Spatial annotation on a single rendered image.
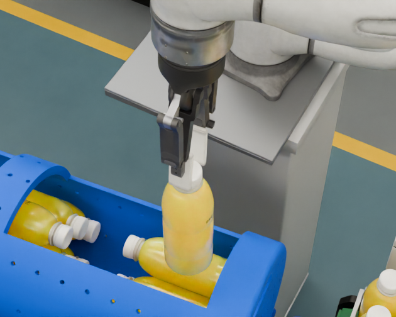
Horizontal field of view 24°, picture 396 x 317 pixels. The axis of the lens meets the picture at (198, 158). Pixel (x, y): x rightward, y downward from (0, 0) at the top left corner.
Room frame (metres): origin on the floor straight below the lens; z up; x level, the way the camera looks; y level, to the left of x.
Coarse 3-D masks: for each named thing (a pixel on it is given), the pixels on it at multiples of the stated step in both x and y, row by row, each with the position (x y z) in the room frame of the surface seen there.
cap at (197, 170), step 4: (196, 164) 0.70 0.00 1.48; (196, 168) 0.70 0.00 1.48; (200, 168) 0.70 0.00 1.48; (192, 172) 0.69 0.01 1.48; (196, 172) 0.69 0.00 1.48; (200, 172) 0.69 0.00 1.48; (192, 176) 0.69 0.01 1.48; (196, 176) 0.68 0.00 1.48; (200, 176) 0.69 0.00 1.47; (192, 180) 0.68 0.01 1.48; (196, 180) 0.68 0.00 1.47; (200, 180) 0.69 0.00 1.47; (192, 184) 0.68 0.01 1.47; (196, 184) 0.68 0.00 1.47; (192, 188) 0.68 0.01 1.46
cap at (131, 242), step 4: (128, 236) 0.82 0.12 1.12; (132, 236) 0.82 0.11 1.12; (136, 236) 0.82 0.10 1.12; (128, 240) 0.81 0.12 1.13; (132, 240) 0.81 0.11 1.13; (136, 240) 0.81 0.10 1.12; (124, 244) 0.80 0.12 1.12; (128, 244) 0.80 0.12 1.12; (132, 244) 0.80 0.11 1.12; (124, 248) 0.80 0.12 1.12; (128, 248) 0.79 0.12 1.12; (132, 248) 0.79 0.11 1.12; (124, 252) 0.79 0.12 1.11; (128, 252) 0.79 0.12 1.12; (132, 252) 0.79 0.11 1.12; (124, 256) 0.79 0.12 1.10; (128, 256) 0.79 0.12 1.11; (132, 256) 0.79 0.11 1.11
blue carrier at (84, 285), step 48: (0, 192) 0.83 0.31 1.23; (48, 192) 0.96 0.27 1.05; (96, 192) 0.92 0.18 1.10; (0, 240) 0.75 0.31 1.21; (96, 240) 0.89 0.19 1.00; (240, 240) 0.75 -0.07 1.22; (0, 288) 0.70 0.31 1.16; (48, 288) 0.68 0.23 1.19; (96, 288) 0.67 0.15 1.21; (144, 288) 0.67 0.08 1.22; (240, 288) 0.66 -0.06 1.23
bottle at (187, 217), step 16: (176, 192) 0.68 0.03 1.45; (192, 192) 0.67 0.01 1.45; (208, 192) 0.69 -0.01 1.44; (176, 208) 0.67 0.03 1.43; (192, 208) 0.67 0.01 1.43; (208, 208) 0.67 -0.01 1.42; (176, 224) 0.66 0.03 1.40; (192, 224) 0.66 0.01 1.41; (208, 224) 0.67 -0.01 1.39; (176, 240) 0.66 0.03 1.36; (192, 240) 0.66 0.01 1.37; (208, 240) 0.67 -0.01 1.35; (176, 256) 0.66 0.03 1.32; (192, 256) 0.66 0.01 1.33; (208, 256) 0.67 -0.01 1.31; (192, 272) 0.65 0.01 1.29
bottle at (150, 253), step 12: (144, 240) 0.82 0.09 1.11; (156, 240) 0.80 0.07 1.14; (144, 252) 0.78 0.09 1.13; (156, 252) 0.78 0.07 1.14; (144, 264) 0.77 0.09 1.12; (156, 264) 0.76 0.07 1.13; (216, 264) 0.75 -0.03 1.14; (156, 276) 0.75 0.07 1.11; (168, 276) 0.74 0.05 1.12; (180, 276) 0.74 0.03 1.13; (192, 276) 0.74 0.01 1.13; (204, 276) 0.73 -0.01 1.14; (216, 276) 0.73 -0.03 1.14; (192, 288) 0.73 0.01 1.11; (204, 288) 0.72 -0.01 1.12
